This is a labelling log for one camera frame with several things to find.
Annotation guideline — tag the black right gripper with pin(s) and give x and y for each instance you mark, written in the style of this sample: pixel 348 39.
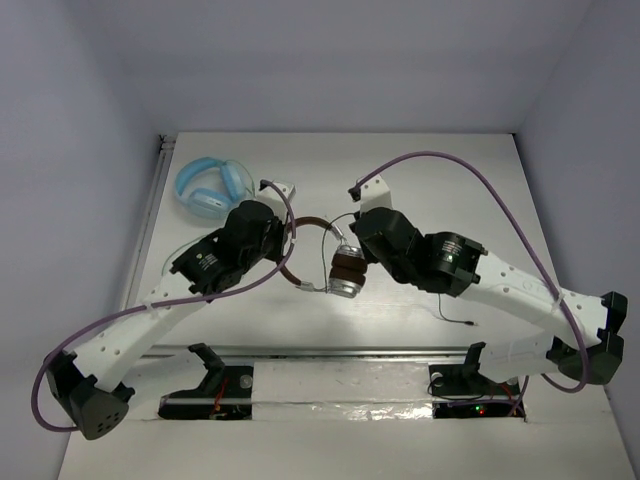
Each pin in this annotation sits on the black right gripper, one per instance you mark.
pixel 369 255

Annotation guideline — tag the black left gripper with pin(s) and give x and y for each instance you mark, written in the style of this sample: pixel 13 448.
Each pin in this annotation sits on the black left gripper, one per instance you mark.
pixel 275 239

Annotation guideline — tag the brown silver headphones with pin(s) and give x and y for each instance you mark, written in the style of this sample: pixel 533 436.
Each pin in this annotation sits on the brown silver headphones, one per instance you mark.
pixel 347 274

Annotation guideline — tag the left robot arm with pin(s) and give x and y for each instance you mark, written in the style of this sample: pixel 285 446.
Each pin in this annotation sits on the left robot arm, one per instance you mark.
pixel 88 382

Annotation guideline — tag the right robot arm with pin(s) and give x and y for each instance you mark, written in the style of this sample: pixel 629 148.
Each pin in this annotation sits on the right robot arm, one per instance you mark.
pixel 579 335

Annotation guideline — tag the light blue headphones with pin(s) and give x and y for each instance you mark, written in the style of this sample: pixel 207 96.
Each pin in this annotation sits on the light blue headphones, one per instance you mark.
pixel 210 188

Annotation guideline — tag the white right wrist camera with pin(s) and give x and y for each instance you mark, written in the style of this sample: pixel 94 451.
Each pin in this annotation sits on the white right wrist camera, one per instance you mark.
pixel 375 193

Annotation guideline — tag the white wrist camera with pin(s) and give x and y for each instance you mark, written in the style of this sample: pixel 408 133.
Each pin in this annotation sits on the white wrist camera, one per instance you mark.
pixel 375 193
pixel 272 194

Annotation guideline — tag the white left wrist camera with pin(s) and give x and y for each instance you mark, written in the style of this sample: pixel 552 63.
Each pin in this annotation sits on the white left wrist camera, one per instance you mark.
pixel 272 194

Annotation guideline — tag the aluminium rail frame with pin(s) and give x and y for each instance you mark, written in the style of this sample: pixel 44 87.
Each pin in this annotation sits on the aluminium rail frame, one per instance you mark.
pixel 149 214

